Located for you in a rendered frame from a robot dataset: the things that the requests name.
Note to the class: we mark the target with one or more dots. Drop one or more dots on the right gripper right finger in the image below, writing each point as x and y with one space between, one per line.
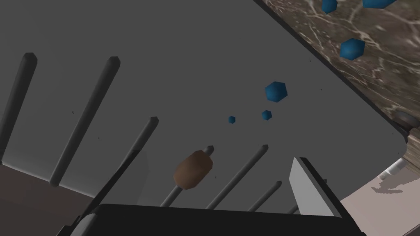
308 193

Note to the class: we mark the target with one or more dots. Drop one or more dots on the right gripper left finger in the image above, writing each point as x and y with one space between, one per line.
128 183

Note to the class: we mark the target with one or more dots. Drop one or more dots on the brown barrel-shaped piece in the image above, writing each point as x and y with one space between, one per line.
193 169

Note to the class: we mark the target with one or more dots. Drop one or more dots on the small blue faceted ball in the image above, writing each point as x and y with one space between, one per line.
266 115
231 119

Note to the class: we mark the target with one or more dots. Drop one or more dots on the white cylinder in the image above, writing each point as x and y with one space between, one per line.
395 167

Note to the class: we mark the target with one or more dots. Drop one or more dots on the large blue faceted ball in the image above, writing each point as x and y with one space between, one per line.
329 5
377 3
275 91
352 49

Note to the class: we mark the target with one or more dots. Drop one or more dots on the grey rack with rods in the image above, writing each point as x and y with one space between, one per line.
183 82

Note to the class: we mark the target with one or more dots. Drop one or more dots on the dark grey round knob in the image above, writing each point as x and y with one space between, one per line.
407 122

